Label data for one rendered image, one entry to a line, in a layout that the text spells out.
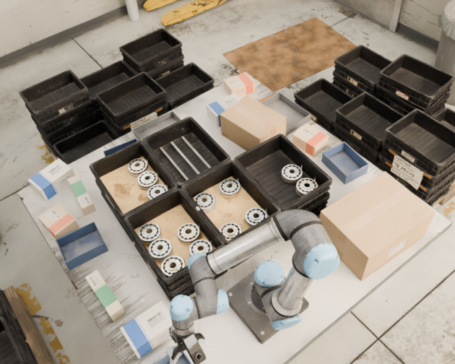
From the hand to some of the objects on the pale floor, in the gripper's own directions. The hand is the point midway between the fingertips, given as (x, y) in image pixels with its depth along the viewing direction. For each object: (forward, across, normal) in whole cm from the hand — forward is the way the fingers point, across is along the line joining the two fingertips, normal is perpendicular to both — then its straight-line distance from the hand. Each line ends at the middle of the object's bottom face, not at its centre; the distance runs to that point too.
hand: (189, 355), depth 176 cm
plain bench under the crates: (+82, -64, -62) cm, 121 cm away
